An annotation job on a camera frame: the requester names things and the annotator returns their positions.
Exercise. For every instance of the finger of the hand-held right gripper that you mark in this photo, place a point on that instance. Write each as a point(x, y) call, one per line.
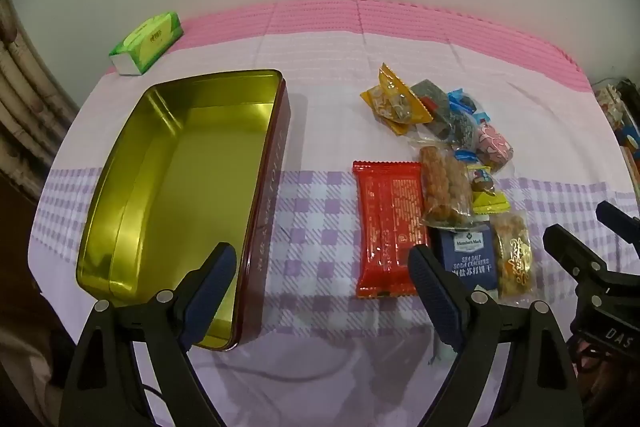
point(572, 252)
point(617, 221)

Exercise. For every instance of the green tissue pack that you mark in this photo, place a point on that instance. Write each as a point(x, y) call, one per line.
point(147, 39)

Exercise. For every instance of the pink and purple checked tablecloth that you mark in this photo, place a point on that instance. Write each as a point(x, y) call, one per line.
point(325, 72)

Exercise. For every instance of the red snack packet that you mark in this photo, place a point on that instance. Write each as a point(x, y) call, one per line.
point(387, 227)

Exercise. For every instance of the beige cloth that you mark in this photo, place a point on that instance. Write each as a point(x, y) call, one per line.
point(22, 357)

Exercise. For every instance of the pink patterned snack packet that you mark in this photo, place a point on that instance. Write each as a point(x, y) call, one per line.
point(494, 144)

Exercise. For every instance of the blue candy packet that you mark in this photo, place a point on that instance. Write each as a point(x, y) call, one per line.
point(461, 100)

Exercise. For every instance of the gold and maroon tin box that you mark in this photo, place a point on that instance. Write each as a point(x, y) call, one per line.
point(175, 167)

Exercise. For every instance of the clear packet of brown balls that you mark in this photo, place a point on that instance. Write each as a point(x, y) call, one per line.
point(445, 187)

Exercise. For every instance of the clear gold print snack packet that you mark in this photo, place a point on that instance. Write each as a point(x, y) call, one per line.
point(512, 252)

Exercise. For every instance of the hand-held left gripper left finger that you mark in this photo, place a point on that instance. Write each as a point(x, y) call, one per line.
point(211, 286)

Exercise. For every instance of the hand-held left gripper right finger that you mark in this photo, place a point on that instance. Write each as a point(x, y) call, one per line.
point(434, 287)

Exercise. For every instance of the navy cracker packet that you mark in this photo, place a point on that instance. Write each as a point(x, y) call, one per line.
point(470, 252)

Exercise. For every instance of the beige patterned curtain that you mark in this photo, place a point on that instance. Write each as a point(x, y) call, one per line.
point(30, 107)

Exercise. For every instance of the yellow packet with brown ball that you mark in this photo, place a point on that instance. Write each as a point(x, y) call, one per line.
point(484, 186)

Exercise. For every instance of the small blue white candy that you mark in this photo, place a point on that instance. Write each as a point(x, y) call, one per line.
point(482, 118)
point(465, 153)

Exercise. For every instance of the pile of colourful boxes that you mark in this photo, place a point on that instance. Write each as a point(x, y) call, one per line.
point(622, 127)

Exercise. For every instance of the dark green snack packet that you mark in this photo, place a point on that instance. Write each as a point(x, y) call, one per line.
point(452, 127)

